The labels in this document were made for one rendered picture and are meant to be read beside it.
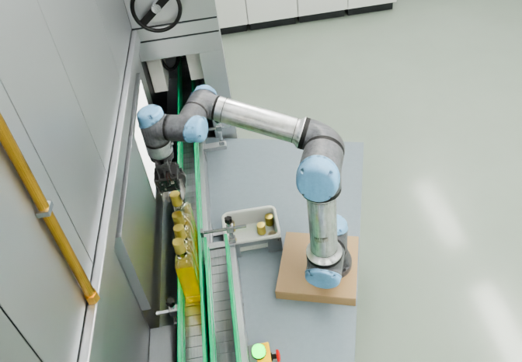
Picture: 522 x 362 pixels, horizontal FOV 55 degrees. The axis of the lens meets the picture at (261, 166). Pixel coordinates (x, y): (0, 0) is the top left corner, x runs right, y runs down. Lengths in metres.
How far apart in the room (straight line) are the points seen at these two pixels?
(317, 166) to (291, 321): 0.69
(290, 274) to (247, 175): 0.64
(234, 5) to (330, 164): 4.02
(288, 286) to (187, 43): 1.16
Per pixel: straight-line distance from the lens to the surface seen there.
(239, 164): 2.42
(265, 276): 1.94
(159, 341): 1.71
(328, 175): 1.32
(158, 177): 1.52
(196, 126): 1.37
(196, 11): 2.27
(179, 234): 1.60
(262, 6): 5.28
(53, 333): 1.02
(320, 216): 1.46
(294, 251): 1.95
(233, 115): 1.46
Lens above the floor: 2.29
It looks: 40 degrees down
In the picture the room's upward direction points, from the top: 8 degrees counter-clockwise
